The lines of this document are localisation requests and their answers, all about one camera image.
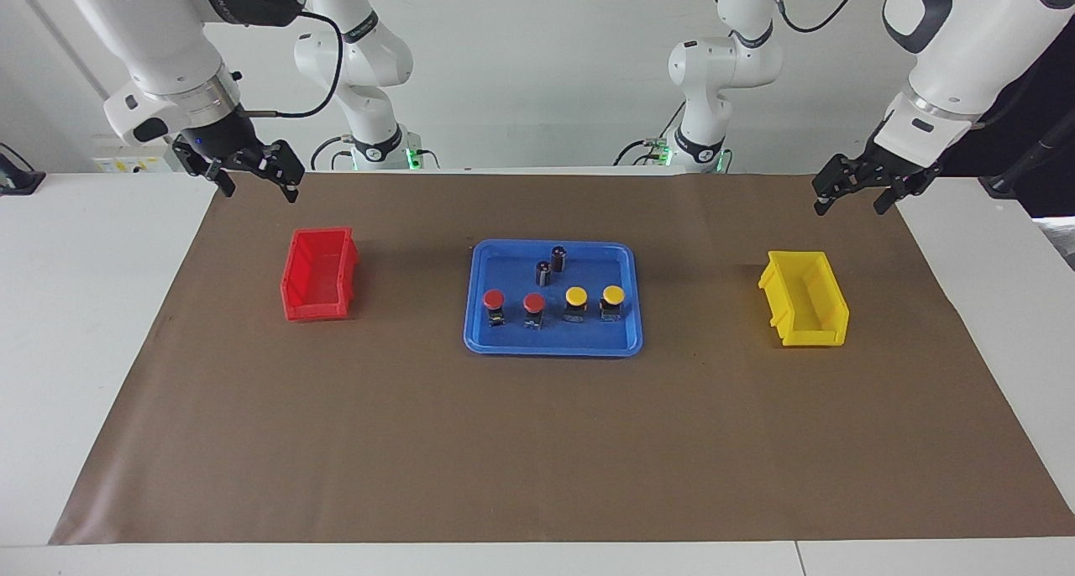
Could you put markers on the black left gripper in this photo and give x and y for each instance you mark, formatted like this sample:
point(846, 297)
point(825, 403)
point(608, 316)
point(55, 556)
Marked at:
point(894, 171)

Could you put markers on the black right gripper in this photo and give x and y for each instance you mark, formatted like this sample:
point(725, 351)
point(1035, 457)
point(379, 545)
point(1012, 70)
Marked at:
point(222, 135)

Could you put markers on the yellow push button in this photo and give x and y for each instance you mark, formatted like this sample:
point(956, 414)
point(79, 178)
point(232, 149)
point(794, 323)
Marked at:
point(613, 295)
point(576, 295)

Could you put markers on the red push button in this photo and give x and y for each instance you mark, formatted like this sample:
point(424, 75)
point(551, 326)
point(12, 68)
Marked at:
point(494, 299)
point(534, 302)

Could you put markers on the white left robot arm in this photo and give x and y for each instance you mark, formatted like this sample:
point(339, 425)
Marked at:
point(966, 39)

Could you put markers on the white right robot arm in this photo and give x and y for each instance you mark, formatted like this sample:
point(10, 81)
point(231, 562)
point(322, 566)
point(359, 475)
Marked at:
point(151, 39)

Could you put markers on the white box with yellow labels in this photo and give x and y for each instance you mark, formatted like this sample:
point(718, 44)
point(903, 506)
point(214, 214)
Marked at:
point(126, 163)

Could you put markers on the black stand pole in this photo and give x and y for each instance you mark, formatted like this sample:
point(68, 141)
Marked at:
point(1016, 169)

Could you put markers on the yellow plastic bin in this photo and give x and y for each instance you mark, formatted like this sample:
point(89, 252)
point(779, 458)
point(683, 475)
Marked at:
point(810, 337)

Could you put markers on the red plastic bin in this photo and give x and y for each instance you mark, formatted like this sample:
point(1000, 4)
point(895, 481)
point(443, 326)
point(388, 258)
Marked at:
point(319, 311)

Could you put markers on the grey crinkled sheet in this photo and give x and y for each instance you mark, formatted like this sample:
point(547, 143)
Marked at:
point(1060, 244)

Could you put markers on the small black device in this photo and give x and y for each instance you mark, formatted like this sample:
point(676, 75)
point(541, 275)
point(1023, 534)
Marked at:
point(17, 181)

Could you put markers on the blue plastic tray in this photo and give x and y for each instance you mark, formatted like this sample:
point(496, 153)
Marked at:
point(512, 341)

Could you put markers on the brown paper table mat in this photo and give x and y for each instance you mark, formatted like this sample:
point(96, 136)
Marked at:
point(537, 442)

